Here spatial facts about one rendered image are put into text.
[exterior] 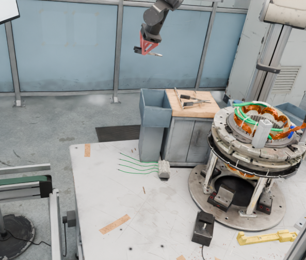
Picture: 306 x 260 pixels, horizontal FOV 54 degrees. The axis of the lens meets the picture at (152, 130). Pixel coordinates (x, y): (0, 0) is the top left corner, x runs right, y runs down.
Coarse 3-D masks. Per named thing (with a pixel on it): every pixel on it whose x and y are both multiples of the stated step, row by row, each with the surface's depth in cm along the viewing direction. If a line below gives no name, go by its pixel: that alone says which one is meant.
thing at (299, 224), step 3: (303, 216) 112; (300, 219) 110; (303, 219) 111; (297, 222) 109; (300, 222) 109; (303, 222) 109; (294, 225) 109; (297, 225) 108; (300, 225) 108; (297, 228) 109; (300, 228) 108
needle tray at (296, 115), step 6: (288, 102) 133; (276, 108) 126; (282, 108) 132; (288, 108) 133; (294, 108) 131; (300, 108) 129; (288, 114) 123; (294, 114) 131; (300, 114) 129; (294, 120) 121; (300, 120) 128; (294, 174) 135
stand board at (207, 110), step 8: (168, 96) 123; (192, 96) 125; (200, 96) 126; (208, 96) 127; (176, 104) 118; (208, 104) 121; (216, 104) 122; (176, 112) 113; (184, 112) 114; (192, 112) 114; (200, 112) 115; (208, 112) 115; (216, 112) 116
